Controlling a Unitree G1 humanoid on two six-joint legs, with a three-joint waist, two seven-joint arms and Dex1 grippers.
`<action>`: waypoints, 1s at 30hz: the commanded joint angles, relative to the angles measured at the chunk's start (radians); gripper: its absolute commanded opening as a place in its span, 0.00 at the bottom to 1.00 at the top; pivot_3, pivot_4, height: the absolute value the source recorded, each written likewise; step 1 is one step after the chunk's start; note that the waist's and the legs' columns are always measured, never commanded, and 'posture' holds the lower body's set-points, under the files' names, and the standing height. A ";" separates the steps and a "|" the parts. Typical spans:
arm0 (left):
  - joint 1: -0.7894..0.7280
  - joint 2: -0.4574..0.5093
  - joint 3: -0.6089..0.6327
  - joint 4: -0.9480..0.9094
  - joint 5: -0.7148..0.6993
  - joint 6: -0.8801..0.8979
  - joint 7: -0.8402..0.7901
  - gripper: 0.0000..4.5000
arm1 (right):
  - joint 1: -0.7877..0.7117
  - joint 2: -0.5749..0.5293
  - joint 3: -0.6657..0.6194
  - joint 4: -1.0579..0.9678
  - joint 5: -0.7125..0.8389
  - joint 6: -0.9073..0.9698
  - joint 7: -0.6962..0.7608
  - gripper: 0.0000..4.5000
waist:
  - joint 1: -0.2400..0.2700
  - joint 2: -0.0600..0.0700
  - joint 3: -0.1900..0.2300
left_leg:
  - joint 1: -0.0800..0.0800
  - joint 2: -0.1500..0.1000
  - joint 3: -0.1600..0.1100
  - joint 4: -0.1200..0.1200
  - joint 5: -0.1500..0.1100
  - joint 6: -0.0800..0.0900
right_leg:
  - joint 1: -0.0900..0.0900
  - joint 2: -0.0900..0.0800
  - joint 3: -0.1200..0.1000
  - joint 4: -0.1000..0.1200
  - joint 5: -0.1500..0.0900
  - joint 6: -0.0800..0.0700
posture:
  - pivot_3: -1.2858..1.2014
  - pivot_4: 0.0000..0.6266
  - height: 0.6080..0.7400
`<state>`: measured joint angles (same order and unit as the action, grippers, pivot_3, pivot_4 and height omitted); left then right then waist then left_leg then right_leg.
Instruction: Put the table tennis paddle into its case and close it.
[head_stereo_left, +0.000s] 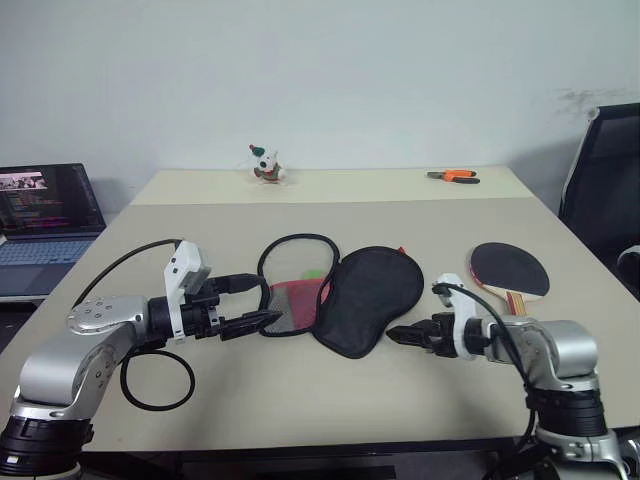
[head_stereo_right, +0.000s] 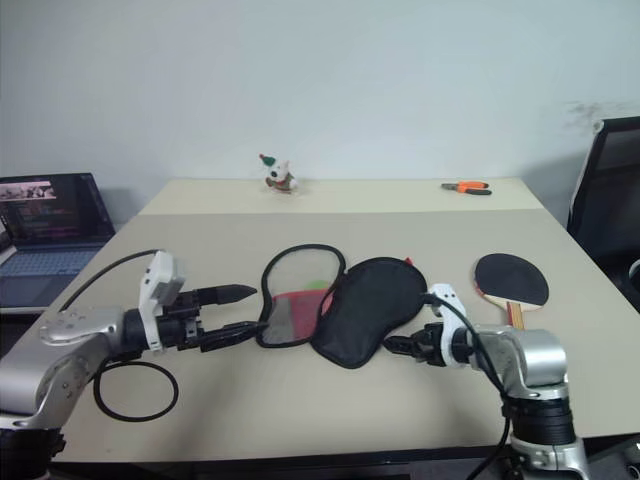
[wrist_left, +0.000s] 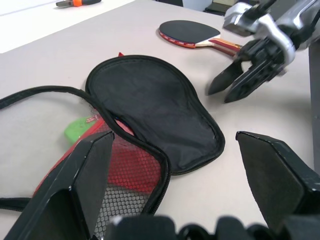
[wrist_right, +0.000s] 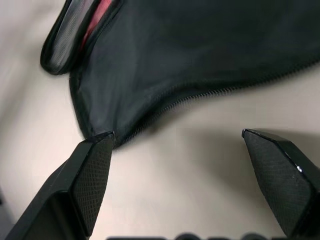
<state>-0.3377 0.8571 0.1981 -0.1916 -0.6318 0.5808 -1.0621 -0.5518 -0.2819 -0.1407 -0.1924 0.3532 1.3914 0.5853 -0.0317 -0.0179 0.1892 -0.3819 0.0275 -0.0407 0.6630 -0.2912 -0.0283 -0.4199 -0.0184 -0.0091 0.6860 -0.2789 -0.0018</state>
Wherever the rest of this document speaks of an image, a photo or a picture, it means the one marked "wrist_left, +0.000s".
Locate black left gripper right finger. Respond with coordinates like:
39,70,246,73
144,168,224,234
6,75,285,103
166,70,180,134
236,131,320,230

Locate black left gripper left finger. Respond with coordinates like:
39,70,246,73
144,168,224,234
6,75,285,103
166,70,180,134
0,131,115,240

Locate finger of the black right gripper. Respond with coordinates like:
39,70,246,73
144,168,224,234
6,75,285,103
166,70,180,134
224,61,274,104
208,59,245,96

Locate table tennis paddle, black rubber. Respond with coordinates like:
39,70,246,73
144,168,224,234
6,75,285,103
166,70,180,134
157,20,245,57

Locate black paddle case, red mesh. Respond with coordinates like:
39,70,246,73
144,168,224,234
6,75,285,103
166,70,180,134
0,51,226,240

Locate green plastic object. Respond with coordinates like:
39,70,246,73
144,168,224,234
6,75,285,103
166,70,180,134
63,116,101,145

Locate dark background equipment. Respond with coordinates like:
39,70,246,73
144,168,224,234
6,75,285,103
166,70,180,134
203,0,251,17

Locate grey robot body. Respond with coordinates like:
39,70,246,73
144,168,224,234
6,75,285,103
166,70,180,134
308,37,320,175

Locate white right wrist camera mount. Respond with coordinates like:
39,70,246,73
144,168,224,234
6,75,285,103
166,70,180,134
254,12,301,68

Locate pliers with orange-black handles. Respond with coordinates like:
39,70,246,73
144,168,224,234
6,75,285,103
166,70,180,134
55,0,103,9

